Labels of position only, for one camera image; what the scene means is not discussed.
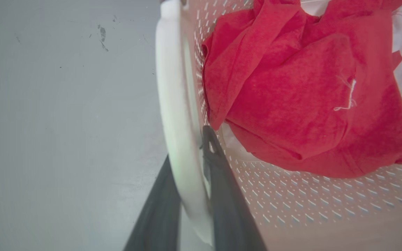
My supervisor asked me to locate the white perforated plastic laundry basket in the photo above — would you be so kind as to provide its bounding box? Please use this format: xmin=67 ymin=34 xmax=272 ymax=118
xmin=155 ymin=0 xmax=402 ymax=251

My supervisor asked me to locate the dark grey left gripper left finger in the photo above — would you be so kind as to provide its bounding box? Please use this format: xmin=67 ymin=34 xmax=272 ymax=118
xmin=123 ymin=155 xmax=181 ymax=251

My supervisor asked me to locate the red cotton shirt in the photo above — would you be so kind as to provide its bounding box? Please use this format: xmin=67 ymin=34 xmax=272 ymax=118
xmin=201 ymin=0 xmax=402 ymax=179

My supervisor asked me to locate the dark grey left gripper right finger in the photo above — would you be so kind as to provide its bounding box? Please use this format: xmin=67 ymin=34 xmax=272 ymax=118
xmin=202 ymin=125 xmax=267 ymax=251

